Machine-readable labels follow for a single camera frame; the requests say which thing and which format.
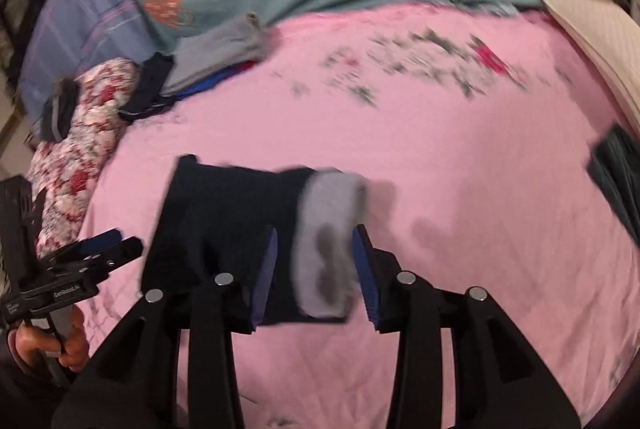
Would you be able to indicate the blue folded garment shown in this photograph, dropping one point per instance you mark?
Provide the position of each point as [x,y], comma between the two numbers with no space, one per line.
[210,82]

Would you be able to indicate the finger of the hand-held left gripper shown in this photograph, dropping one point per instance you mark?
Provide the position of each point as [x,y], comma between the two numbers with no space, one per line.
[125,251]
[102,241]

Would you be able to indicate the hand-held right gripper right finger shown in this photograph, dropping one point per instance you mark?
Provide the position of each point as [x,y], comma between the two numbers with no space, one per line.
[364,274]

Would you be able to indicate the navy folded garment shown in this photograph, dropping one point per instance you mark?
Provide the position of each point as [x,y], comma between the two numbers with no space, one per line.
[150,84]

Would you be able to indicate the grey folded garment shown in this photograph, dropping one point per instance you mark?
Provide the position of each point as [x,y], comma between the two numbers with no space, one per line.
[215,49]

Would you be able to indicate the person's left hand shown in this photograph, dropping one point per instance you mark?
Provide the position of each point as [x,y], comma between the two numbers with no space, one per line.
[76,346]

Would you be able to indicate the black pants with bear patch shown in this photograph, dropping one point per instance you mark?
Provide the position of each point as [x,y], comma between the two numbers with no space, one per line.
[210,219]

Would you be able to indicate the dark grey cloth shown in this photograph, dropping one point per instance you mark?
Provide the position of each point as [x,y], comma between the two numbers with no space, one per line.
[57,114]

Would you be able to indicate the purple plaid bedding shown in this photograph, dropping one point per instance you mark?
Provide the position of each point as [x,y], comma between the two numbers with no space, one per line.
[75,34]

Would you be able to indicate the dark teal folded cloth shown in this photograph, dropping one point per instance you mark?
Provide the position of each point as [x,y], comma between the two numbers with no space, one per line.
[620,179]

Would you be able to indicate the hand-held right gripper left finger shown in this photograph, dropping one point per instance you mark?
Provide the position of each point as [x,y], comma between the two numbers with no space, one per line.
[265,274]

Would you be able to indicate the pink floral bedsheet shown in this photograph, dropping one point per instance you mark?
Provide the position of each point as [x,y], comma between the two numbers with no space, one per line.
[450,159]

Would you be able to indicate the red floral quilt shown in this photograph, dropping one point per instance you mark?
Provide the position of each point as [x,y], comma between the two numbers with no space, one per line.
[95,124]

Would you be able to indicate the white quilted pillow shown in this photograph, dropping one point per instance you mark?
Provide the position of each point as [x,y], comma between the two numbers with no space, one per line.
[600,39]

